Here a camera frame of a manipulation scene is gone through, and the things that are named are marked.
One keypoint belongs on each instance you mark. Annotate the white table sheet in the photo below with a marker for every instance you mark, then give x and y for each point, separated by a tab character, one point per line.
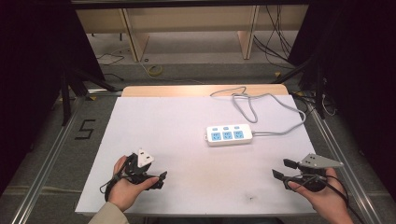
174	130

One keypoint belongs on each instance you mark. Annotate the wooden shelf frame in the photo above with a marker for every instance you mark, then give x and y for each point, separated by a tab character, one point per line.
190	19

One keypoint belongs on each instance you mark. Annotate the person's right hand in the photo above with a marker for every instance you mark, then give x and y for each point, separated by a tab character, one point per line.
325	200

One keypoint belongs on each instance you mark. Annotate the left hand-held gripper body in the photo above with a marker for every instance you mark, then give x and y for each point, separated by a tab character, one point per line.
144	159

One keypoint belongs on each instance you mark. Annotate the white power strip blue sockets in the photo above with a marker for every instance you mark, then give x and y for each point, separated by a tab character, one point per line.
229	135

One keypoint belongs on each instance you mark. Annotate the person's left hand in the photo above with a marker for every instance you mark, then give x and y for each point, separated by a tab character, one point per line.
127	189

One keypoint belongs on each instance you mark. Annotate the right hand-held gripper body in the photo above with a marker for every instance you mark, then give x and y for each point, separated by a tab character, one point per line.
317	162

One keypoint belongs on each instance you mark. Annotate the black metal stand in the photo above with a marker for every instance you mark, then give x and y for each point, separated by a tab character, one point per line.
311	71
79	81

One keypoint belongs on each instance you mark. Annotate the aluminium floor rail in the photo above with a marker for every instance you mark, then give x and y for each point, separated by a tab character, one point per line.
342	155
46	165

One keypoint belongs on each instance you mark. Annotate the dark curtain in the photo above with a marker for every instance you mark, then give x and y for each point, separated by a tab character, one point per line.
34	62
361	68

